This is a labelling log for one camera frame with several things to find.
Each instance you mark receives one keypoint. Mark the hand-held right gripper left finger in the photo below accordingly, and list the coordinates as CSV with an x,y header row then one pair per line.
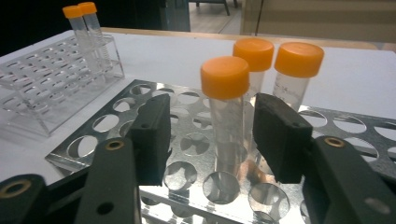
x,y
149,140

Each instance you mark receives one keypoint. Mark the light wooden cabinet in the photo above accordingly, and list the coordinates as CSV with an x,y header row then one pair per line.
x,y
327,18

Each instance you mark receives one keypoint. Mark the orange-capped clear tube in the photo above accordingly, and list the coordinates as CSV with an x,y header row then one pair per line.
x,y
224,77
72,11
253,54
299,59
87,7

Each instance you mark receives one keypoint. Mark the black equipment cabinet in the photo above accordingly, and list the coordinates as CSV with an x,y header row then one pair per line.
x,y
174,14

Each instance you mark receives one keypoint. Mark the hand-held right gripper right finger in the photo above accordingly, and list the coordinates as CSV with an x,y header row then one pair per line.
x,y
280,140

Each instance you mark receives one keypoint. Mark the dark curtain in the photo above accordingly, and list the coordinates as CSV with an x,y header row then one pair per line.
x,y
31,21

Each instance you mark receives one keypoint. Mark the perforated metal tube rack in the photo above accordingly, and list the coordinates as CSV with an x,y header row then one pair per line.
x,y
193,146

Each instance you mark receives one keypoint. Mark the clear plastic tube rack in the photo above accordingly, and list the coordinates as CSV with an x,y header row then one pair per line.
x,y
46,87

